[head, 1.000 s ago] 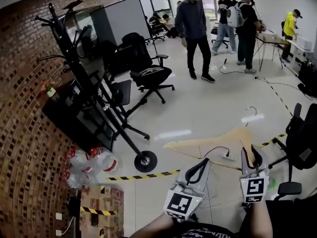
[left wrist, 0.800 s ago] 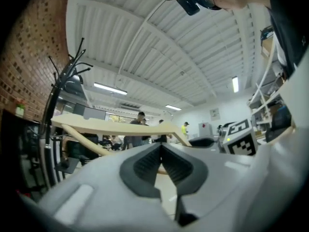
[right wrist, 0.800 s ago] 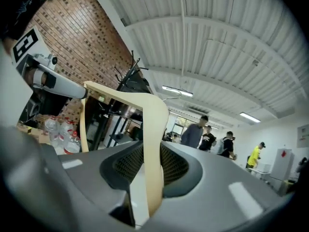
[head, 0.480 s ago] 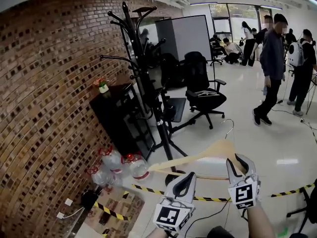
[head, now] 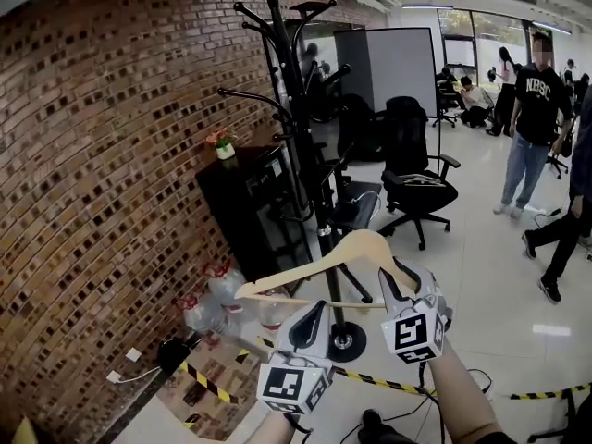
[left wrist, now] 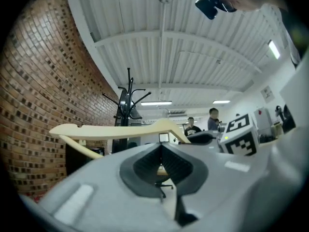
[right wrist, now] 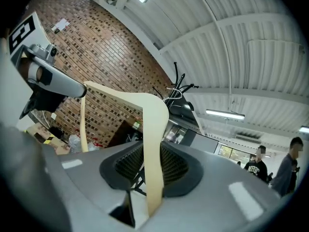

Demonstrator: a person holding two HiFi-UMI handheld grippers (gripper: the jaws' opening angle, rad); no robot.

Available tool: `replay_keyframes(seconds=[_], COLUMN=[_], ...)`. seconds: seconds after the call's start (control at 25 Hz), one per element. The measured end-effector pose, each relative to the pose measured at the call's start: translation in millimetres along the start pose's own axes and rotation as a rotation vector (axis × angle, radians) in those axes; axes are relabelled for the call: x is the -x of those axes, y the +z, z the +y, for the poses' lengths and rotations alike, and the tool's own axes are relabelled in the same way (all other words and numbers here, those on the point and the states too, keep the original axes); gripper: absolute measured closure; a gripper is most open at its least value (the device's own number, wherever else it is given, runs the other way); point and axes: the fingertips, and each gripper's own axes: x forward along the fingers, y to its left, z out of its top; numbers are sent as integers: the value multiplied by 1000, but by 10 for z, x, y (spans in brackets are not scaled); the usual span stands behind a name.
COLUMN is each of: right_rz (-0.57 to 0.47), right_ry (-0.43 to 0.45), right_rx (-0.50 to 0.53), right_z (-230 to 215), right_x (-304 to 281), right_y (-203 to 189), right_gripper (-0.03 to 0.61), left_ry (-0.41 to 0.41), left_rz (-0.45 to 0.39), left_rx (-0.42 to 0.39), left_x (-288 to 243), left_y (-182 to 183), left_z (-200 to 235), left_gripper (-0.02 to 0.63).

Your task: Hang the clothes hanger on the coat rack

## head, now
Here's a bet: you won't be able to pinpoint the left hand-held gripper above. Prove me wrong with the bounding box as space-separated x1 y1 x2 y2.
254 299 336 417

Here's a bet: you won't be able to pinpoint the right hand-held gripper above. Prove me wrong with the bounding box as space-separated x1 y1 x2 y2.
377 258 454 366

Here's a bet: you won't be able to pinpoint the black metal coat rack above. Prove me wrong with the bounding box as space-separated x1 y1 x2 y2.
216 0 369 365

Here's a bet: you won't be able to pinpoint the wooden hanger with metal hook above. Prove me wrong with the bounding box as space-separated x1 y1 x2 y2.
232 228 424 316

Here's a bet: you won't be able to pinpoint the person's right forearm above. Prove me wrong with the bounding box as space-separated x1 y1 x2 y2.
426 339 506 444

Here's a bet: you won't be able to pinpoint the person's left forearm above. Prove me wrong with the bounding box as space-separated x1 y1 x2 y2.
251 409 298 444

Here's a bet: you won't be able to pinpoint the clear plastic bag red ties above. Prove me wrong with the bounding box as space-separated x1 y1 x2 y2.
177 293 233 338
253 289 298 328
204 263 252 305

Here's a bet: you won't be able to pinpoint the black low stool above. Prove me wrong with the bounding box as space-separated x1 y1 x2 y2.
329 179 383 231

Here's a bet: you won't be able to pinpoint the person's black shoe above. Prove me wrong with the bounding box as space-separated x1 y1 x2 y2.
362 409 386 435

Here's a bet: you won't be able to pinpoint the black office chair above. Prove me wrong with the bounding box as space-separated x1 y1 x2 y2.
318 92 386 167
379 95 463 252

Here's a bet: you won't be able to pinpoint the person's black trousers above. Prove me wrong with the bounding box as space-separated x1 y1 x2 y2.
368 422 418 444

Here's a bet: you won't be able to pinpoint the black cabinet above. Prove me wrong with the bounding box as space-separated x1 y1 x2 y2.
194 144 316 287

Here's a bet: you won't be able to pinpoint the person's black shirt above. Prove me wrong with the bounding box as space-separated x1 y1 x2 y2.
461 429 515 444

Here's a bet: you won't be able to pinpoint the potted pink flowers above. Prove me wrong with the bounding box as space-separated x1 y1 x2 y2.
204 127 240 162

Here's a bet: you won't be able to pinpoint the grey partition board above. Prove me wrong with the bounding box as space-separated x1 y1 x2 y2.
332 26 438 120

